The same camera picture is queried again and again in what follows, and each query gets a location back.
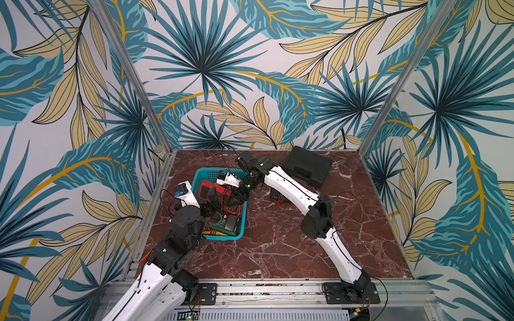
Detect red multimeter face down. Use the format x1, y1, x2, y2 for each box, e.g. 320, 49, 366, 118
198, 181, 231, 201

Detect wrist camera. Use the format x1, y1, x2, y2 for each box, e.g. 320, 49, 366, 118
216, 169, 241, 187
173, 181, 200, 211

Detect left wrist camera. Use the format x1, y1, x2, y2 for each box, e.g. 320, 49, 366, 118
173, 181, 200, 211

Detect orange handled pliers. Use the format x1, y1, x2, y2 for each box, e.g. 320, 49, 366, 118
139, 250, 154, 263

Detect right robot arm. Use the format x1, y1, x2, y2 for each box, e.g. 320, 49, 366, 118
217, 151, 372, 297

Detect teal plastic basket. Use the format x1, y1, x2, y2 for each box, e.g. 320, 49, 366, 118
191, 167, 248, 241

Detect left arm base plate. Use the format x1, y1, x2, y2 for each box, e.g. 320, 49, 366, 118
190, 283, 218, 306

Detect green multimeter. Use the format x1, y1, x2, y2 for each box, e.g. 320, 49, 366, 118
208, 213, 242, 237

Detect red grey multimeter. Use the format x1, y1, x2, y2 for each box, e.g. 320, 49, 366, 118
222, 204, 244, 217

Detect black plastic tool case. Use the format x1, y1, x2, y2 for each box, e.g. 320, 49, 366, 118
281, 147, 333, 188

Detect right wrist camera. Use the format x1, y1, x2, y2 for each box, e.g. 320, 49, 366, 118
216, 169, 241, 187

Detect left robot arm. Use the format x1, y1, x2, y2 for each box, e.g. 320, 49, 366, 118
103, 181, 222, 320

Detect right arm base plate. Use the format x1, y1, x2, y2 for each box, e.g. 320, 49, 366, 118
321, 282, 381, 306

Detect aluminium front rail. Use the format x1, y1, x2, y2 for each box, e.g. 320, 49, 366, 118
96, 278, 443, 312

